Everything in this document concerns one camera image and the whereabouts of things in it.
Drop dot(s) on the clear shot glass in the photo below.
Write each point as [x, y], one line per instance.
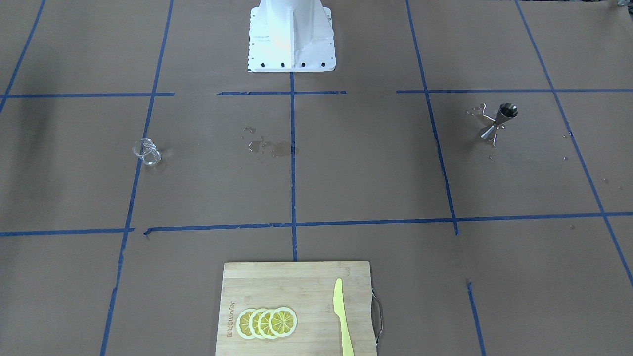
[147, 152]

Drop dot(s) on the steel double jigger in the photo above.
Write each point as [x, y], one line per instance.
[506, 112]

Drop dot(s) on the wooden cutting board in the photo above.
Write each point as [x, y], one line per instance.
[307, 288]

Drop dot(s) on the yellow plastic knife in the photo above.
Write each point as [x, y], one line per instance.
[339, 310]

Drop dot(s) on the lemon slice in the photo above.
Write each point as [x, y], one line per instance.
[254, 323]
[283, 321]
[244, 325]
[264, 325]

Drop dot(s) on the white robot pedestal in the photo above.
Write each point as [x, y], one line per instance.
[291, 36]

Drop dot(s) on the metal board handle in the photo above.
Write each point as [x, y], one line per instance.
[377, 317]

